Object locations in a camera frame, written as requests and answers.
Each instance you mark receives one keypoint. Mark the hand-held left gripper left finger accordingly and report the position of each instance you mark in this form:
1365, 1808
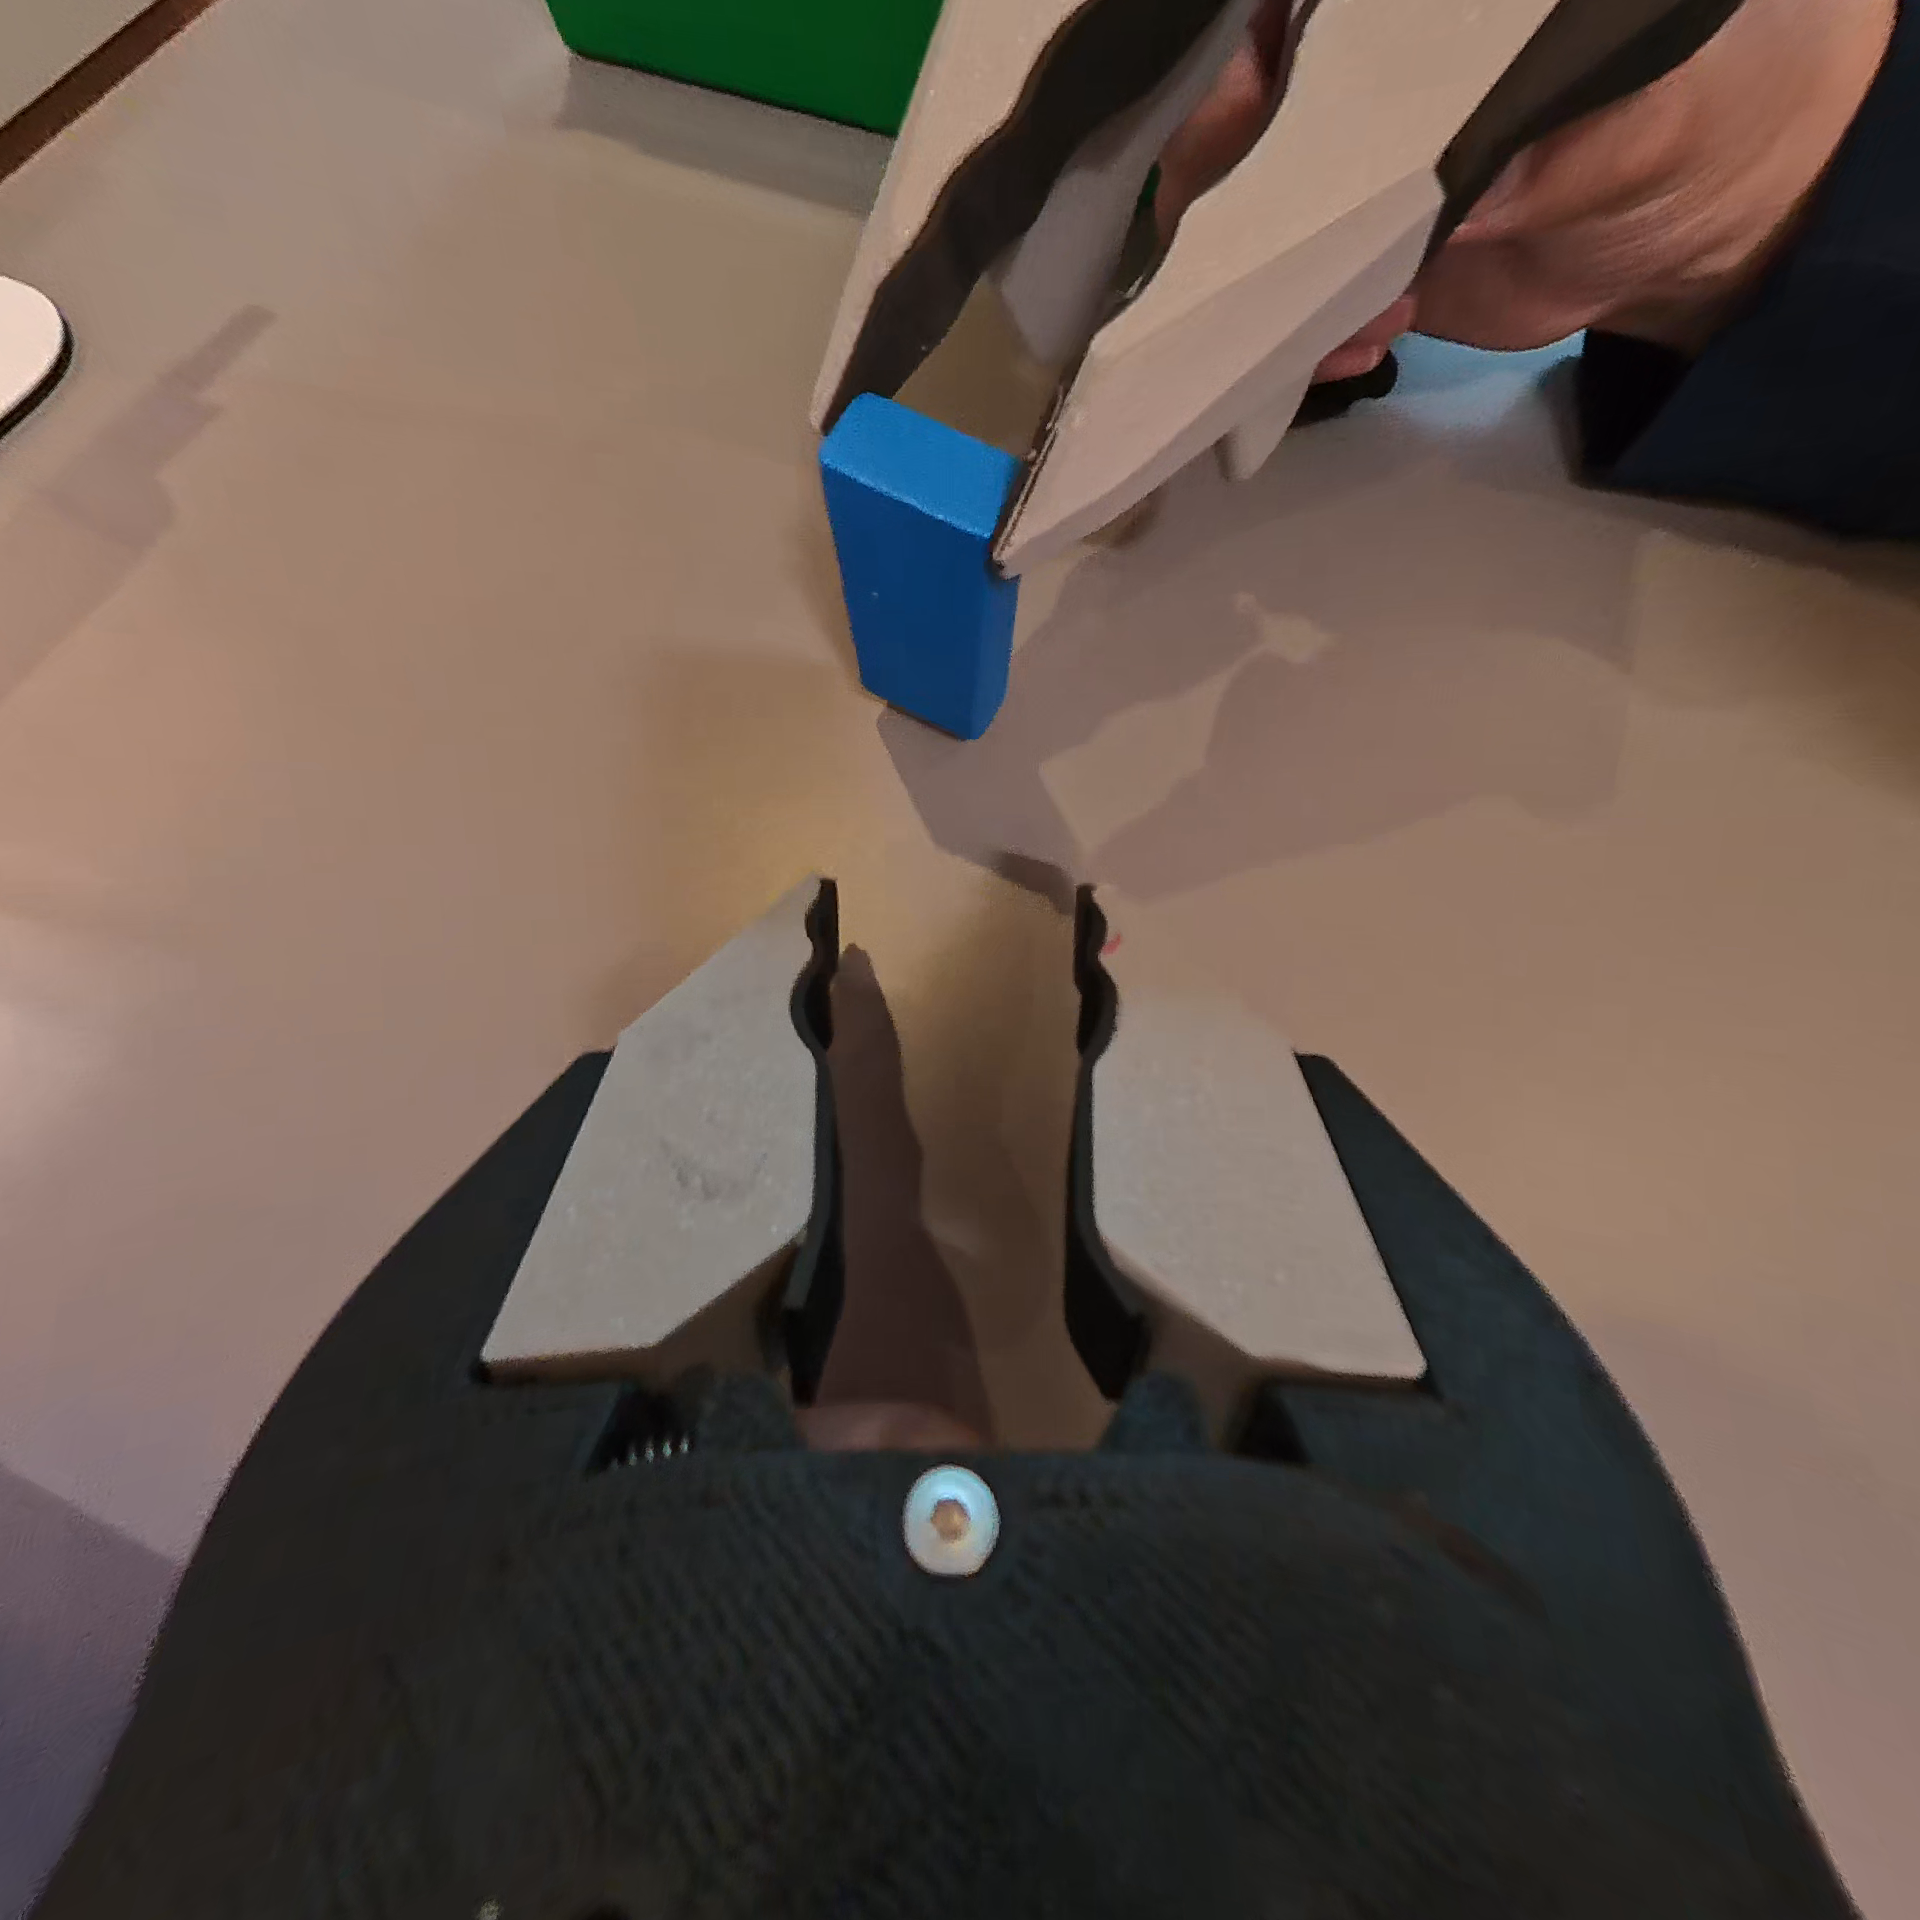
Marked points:
674, 1170

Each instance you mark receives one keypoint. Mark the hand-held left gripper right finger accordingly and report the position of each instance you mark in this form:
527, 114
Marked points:
1244, 1201

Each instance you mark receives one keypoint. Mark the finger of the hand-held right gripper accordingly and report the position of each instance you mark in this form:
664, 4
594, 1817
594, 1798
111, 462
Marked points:
1277, 270
932, 148

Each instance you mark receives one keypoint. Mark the green plastic bin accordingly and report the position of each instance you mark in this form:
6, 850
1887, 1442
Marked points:
751, 54

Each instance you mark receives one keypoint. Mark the blue rectangular wooden block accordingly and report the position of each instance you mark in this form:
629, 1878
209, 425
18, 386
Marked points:
921, 585

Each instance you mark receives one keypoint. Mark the person's right forearm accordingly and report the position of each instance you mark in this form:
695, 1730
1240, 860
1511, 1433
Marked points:
1799, 420

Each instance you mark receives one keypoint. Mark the person's right hand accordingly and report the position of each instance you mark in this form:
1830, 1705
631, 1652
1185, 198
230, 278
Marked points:
1652, 210

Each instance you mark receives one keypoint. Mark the white document stand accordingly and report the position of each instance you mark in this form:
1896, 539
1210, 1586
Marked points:
24, 352

